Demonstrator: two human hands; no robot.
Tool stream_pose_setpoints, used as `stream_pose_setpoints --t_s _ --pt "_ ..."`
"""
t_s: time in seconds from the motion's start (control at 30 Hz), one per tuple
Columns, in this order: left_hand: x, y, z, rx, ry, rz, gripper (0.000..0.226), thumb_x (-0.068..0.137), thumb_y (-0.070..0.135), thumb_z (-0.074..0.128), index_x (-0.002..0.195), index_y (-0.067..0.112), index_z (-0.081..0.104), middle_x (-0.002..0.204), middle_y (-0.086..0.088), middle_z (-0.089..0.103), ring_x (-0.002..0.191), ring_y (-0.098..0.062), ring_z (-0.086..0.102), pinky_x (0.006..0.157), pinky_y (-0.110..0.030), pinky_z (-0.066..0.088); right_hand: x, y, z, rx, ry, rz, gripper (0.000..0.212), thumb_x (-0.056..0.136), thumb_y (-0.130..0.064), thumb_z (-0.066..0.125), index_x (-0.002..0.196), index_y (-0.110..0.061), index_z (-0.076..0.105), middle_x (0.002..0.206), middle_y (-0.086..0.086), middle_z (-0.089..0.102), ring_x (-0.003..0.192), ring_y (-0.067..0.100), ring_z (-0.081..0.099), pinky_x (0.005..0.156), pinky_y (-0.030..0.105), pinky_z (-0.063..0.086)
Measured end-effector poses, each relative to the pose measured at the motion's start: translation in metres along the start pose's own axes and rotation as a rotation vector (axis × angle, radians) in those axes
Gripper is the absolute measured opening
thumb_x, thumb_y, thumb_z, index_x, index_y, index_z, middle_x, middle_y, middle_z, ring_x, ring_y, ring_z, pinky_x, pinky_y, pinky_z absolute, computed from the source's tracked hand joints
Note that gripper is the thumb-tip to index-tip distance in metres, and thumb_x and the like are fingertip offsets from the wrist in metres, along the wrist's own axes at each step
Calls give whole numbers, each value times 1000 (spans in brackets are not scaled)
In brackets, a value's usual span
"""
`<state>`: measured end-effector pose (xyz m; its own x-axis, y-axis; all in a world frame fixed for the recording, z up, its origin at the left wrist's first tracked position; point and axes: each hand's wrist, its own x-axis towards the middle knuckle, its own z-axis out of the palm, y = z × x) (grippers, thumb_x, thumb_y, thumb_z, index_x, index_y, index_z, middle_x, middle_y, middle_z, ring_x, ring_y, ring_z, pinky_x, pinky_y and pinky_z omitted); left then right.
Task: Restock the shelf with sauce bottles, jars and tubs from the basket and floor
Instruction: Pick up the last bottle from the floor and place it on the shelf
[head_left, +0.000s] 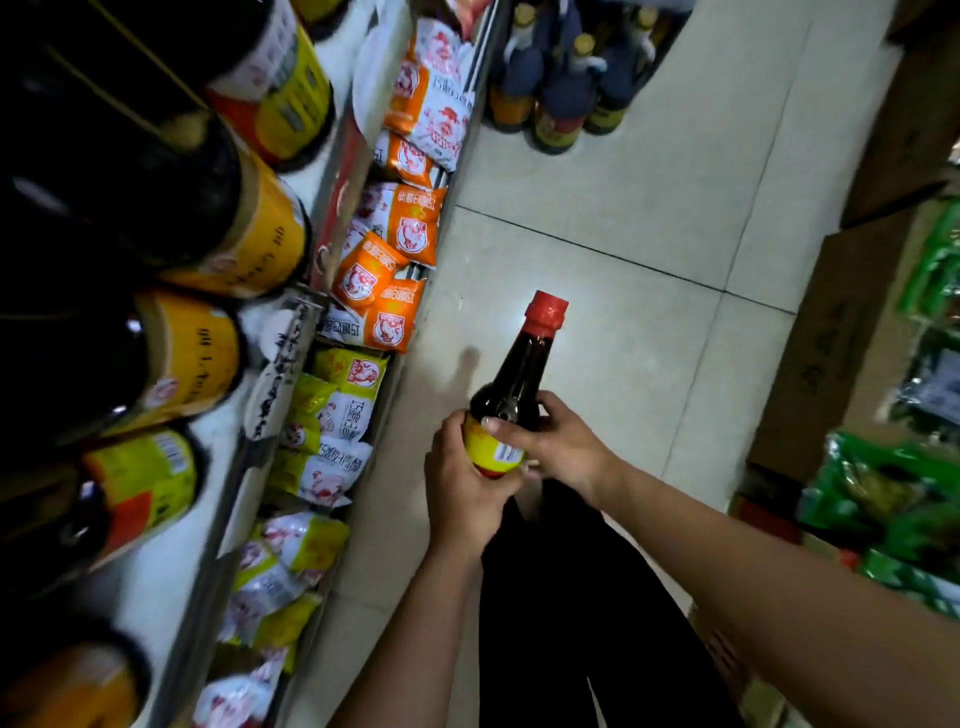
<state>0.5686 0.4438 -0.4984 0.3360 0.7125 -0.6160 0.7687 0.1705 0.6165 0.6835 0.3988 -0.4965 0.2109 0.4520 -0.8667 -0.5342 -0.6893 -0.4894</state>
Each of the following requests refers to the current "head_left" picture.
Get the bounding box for person's left hand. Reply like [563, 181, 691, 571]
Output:
[423, 408, 528, 560]

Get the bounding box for person's right hand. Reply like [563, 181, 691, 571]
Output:
[479, 389, 628, 511]

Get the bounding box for red-cap soy bottle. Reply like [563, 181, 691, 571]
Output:
[461, 290, 571, 481]

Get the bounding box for person's left forearm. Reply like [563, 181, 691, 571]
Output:
[329, 543, 485, 728]

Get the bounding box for person's right forearm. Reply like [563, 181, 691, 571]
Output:
[599, 461, 960, 728]

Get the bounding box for person's black trousers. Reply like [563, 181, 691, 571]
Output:
[478, 479, 744, 728]

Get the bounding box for red yellow printed carton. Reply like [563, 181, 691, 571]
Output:
[686, 491, 864, 728]

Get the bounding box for handwritten white price tag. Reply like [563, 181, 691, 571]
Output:
[243, 296, 324, 444]

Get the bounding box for row of seasoning sachets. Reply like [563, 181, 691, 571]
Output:
[191, 14, 481, 728]

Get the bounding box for brown carton dark print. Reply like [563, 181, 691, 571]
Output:
[746, 198, 946, 485]

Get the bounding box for row of short sauce jars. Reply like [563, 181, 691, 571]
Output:
[0, 288, 249, 728]

